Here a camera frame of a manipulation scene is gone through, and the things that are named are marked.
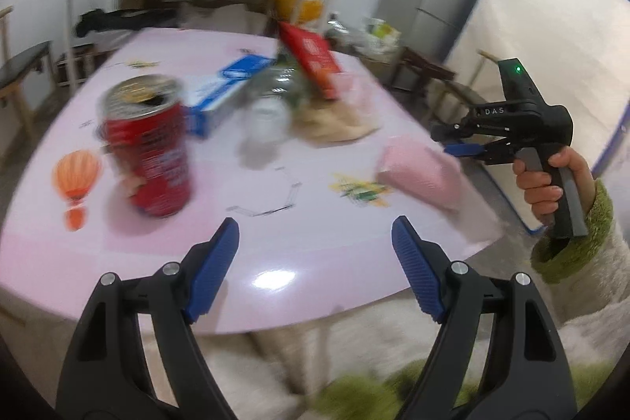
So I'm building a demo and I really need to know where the red milk drink can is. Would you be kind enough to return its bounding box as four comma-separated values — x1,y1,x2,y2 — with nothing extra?
98,74,193,219

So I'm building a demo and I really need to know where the black cloth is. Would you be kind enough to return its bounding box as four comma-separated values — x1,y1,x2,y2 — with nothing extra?
74,8,178,38

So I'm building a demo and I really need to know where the red snack bag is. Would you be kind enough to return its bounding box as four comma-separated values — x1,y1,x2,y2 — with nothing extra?
278,21,344,101

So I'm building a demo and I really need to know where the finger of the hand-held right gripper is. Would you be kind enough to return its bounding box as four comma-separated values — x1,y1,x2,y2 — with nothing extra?
443,143,493,162
430,117,476,142

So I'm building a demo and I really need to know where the dark wooden stool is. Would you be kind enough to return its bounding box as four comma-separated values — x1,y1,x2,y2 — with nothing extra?
389,46,456,93

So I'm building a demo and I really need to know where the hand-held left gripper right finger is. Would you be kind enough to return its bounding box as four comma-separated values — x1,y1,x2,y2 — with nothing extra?
391,216,578,420

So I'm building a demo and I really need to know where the white plastic bag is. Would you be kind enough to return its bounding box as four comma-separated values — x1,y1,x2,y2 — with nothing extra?
364,17,402,52

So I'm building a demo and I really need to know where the white mattress with blue trim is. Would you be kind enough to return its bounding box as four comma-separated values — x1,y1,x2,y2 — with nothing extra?
443,0,630,234

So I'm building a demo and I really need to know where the beige paper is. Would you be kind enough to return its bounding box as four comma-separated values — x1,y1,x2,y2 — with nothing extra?
293,98,382,145

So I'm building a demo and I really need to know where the person's right hand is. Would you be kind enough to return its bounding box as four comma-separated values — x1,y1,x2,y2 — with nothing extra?
512,146,597,226

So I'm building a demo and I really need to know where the clear plastic bottle green label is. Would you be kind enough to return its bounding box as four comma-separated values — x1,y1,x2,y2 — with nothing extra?
241,53,308,165

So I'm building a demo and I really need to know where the wooden chair with dark seat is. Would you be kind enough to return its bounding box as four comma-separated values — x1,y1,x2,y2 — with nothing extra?
0,7,55,145
426,49,503,126

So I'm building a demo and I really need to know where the clear plastic bags pile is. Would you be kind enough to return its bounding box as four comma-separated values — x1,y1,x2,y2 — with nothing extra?
325,14,367,52

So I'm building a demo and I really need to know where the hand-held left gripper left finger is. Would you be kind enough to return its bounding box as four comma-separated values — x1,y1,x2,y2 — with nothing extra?
56,217,240,420

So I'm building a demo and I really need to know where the blue and white box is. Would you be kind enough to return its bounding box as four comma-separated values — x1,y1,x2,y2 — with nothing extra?
184,55,276,140

